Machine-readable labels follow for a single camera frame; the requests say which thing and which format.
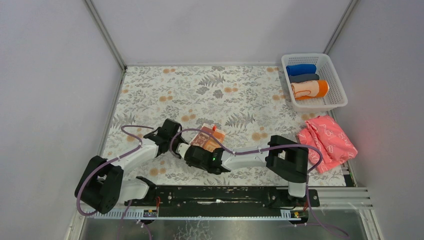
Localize peach lettered towel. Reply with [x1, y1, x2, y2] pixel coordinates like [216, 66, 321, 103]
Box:
[190, 123, 226, 152]

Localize orange cartoon towel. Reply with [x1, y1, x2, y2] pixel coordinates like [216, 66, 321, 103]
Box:
[290, 80, 330, 100]

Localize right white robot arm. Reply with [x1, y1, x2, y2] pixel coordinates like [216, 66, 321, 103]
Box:
[176, 135, 309, 198]

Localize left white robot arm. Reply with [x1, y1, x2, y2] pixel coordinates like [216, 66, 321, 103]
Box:
[74, 118, 184, 217]

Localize floral table mat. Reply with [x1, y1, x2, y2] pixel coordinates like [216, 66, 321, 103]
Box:
[94, 65, 347, 187]

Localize grey rolled towel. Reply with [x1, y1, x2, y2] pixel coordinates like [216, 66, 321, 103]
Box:
[289, 73, 320, 83]

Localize pink folded towel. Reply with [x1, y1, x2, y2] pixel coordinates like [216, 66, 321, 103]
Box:
[297, 115, 358, 174]

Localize blue rolled towel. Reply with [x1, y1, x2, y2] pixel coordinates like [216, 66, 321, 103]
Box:
[285, 63, 317, 76]

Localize white plastic basket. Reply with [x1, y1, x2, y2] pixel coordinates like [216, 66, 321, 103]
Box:
[281, 53, 348, 112]

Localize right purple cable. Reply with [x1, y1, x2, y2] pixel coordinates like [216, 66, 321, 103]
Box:
[169, 128, 350, 239]

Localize purple cable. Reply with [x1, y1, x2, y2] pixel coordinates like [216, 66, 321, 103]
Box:
[76, 125, 155, 240]
[169, 128, 350, 239]

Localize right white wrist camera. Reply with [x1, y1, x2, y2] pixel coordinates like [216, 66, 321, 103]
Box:
[176, 143, 190, 159]

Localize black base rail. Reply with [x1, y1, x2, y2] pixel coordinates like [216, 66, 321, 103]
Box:
[130, 185, 320, 218]

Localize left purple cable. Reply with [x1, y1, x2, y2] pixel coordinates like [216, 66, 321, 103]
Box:
[76, 125, 155, 240]

